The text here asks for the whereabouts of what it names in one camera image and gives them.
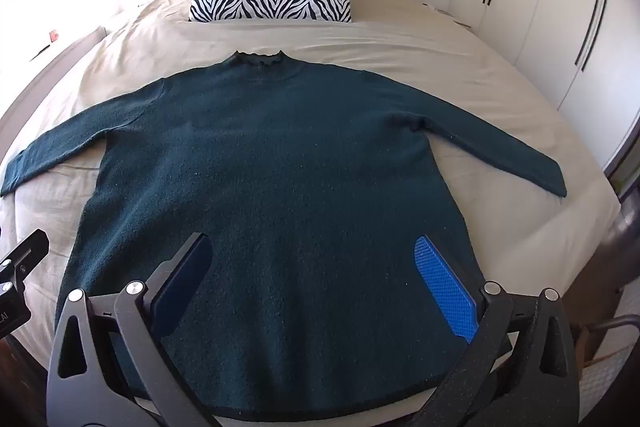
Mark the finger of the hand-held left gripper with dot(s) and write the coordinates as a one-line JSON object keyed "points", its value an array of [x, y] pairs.
{"points": [[30, 252]]}

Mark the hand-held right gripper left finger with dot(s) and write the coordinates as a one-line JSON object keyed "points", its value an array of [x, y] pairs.
{"points": [[184, 278]]}

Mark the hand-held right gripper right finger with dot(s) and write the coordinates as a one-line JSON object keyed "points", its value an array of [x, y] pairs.
{"points": [[442, 287]]}

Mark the dark teal knit sweater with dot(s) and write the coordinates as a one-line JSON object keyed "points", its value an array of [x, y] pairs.
{"points": [[300, 157]]}

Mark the small red object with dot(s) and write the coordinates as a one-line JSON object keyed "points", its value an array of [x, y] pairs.
{"points": [[53, 35]]}

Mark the bed with beige sheet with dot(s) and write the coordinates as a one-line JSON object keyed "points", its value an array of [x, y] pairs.
{"points": [[400, 47]]}

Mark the white wardrobe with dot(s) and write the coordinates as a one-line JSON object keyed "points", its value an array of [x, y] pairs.
{"points": [[550, 7]]}

